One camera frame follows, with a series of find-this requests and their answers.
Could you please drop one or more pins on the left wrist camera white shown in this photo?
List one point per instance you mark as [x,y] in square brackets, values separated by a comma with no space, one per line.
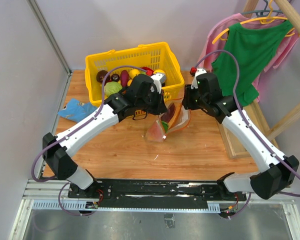
[158,80]

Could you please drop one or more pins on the aluminium frame post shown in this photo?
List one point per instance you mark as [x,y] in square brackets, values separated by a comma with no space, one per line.
[49,35]

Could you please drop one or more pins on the wooden clothes rack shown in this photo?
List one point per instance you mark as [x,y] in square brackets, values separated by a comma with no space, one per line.
[279,88]

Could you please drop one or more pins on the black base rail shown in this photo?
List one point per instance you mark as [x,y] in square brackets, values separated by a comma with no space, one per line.
[155,194]

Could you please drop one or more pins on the yellow clothes hanger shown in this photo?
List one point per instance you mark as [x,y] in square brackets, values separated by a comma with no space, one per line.
[263,20]

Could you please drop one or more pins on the yellow lemon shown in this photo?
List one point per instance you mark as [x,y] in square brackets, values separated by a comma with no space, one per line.
[133,73]

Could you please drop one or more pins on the pink shirt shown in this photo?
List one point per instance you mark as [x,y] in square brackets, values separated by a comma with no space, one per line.
[212,51]

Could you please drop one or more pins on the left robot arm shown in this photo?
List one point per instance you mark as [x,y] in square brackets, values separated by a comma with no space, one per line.
[60,149]

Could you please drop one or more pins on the red chili pepper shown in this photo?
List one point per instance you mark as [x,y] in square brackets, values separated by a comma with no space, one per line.
[147,69]

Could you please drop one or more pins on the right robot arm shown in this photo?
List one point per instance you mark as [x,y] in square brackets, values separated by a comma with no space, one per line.
[275,169]

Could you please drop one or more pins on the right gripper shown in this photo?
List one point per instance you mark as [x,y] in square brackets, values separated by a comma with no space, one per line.
[187,101]

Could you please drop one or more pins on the green tank top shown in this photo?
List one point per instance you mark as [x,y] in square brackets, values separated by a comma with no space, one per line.
[253,50]

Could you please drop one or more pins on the grey clothes hanger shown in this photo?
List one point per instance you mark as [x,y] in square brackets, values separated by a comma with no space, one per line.
[253,7]

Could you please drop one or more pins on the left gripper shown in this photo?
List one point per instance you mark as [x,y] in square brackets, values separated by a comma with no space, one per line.
[161,107]

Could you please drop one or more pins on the watermelon slice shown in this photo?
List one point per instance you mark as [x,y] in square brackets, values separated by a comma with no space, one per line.
[157,131]

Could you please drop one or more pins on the dark mangosteen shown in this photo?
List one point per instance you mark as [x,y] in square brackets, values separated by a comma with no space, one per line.
[101,75]

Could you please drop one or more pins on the papaya half slice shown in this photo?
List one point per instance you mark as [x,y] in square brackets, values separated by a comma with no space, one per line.
[169,118]

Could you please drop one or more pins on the blue cloth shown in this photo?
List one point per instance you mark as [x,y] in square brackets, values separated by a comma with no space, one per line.
[76,110]

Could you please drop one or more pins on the green cabbage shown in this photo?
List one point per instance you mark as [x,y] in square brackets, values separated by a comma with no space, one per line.
[112,87]

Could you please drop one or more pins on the yellow plastic basket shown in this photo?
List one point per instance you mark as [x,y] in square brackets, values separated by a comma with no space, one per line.
[154,56]

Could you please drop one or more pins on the clear zip top bag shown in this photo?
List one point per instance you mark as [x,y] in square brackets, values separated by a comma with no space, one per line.
[182,121]

